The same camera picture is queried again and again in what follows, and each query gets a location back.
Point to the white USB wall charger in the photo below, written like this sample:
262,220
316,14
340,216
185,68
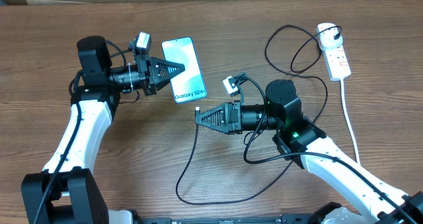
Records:
329,36

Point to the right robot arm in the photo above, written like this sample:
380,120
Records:
299,139

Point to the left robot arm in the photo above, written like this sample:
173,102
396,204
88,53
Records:
65,190

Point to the white power extension strip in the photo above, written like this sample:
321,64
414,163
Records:
337,64

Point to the blue-screen Samsung smartphone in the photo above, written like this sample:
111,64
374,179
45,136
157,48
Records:
189,85

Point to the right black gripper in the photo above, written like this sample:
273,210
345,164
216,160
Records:
232,117

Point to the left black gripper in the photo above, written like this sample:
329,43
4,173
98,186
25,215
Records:
156,81

